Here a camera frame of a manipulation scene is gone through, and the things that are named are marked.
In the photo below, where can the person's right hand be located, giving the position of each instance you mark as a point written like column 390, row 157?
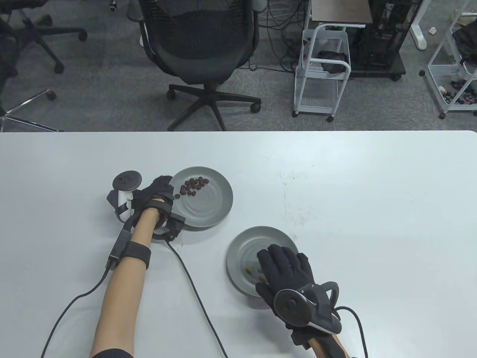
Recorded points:
column 288, row 270

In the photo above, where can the person's left hand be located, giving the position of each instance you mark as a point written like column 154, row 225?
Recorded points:
column 156, row 192

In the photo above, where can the pile of dark red raisins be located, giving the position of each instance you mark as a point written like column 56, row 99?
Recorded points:
column 192, row 186

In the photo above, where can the group of golden raisins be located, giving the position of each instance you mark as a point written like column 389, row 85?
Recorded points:
column 248, row 268

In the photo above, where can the grey plate with dark raisins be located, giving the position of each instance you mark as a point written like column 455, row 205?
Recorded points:
column 212, row 201

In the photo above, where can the person's left forearm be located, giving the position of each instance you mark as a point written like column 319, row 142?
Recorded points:
column 123, row 291

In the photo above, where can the person's right forearm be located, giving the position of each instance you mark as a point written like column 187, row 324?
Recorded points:
column 322, row 348

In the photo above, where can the black left forearm sensor box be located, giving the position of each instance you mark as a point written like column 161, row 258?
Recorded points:
column 118, row 248

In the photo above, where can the grey left hand tracker controller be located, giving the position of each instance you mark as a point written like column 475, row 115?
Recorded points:
column 128, row 180

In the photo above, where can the chrome chair base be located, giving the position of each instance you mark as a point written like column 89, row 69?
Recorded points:
column 29, row 99

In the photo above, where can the black mesh office chair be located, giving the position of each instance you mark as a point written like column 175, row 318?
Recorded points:
column 201, row 37

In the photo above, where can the black shirt sleeve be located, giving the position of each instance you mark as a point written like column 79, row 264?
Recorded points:
column 111, row 353

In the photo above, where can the white rolling cart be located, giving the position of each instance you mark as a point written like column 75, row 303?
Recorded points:
column 299, row 85

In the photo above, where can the small black round object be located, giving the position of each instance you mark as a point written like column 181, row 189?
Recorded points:
column 113, row 5

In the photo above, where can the black swivel chair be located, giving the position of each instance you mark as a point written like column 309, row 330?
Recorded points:
column 37, row 31

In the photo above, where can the black bag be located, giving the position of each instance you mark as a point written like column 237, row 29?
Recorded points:
column 331, row 63
column 466, row 41

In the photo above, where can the pile of small dark parts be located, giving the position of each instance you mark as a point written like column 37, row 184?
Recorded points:
column 460, row 95

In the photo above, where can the black equipment rack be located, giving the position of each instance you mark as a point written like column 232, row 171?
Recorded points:
column 380, row 37

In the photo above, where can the brown wooden board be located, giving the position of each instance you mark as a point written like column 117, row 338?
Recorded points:
column 341, row 9

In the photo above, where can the white desk leg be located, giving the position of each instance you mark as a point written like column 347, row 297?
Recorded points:
column 419, row 33

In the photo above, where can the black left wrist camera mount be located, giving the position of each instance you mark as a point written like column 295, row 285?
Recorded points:
column 175, row 223

